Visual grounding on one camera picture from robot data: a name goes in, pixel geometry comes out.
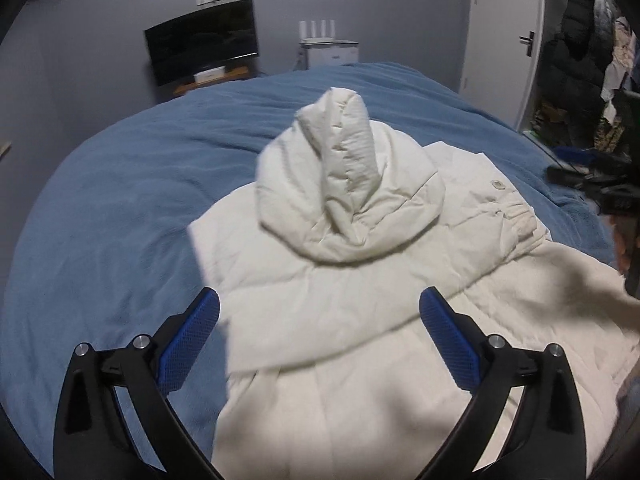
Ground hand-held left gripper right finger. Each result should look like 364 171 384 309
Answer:
419 287 588 480

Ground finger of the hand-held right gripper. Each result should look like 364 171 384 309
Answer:
554 145 603 168
545 164 598 191

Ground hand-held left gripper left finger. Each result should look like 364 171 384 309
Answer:
52 287 224 480

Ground white hooded puffer jacket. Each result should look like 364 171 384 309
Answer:
187 86 640 480

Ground black hanging coat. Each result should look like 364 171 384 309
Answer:
531 0 617 153

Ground white door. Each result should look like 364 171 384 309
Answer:
459 0 546 132

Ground blue fleece blanket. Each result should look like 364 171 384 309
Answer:
0 61 628 480

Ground wooden desk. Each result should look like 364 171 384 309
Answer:
173 65 251 99

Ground black curved monitor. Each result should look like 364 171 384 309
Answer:
144 0 261 88

